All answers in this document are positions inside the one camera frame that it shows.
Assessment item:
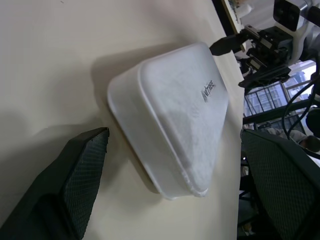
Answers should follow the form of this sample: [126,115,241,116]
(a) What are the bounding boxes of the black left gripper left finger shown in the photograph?
[0,126,110,240]

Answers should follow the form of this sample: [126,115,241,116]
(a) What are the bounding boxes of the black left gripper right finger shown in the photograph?
[240,128,320,240]

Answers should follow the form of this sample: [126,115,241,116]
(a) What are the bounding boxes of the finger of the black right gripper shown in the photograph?
[209,33,248,57]
[237,64,291,88]

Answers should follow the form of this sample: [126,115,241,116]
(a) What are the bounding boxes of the white foam box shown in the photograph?
[106,42,230,201]

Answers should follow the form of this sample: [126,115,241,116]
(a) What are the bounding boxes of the dark metal window railing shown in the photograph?
[242,82,313,127]

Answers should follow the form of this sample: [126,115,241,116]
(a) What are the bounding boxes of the wooden framed board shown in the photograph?
[220,0,242,35]

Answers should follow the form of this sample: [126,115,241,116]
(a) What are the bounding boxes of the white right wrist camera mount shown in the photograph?
[272,0,312,61]

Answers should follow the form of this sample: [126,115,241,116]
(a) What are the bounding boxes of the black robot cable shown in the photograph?
[281,72,320,141]

